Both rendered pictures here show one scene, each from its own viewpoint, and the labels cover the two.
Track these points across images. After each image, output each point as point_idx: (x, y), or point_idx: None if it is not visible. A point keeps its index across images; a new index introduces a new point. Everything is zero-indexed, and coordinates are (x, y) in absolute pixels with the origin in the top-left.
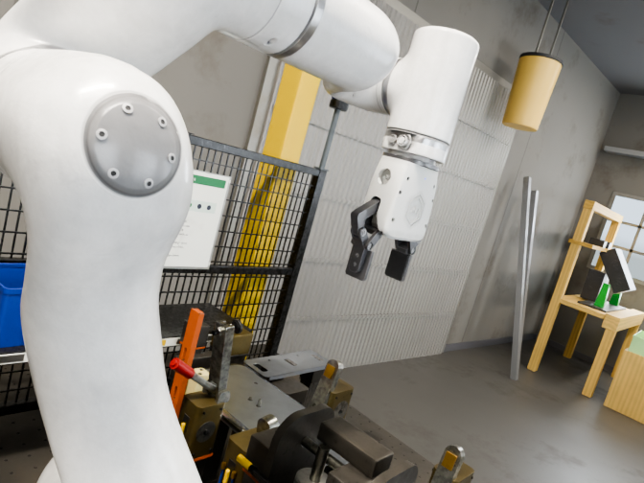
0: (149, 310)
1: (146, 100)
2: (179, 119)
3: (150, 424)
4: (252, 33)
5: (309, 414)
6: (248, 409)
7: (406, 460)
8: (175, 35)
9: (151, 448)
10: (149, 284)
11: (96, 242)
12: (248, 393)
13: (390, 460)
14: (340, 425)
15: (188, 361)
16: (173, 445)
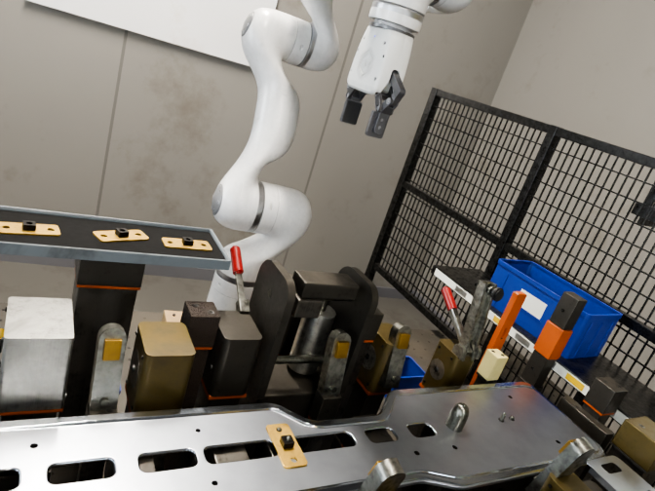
0: (266, 92)
1: (252, 12)
2: (257, 16)
3: (253, 134)
4: None
5: (356, 272)
6: (487, 408)
7: (292, 281)
8: (304, 0)
9: (250, 143)
10: (264, 80)
11: (244, 53)
12: (525, 423)
13: (301, 286)
14: (341, 278)
15: (493, 334)
16: (253, 149)
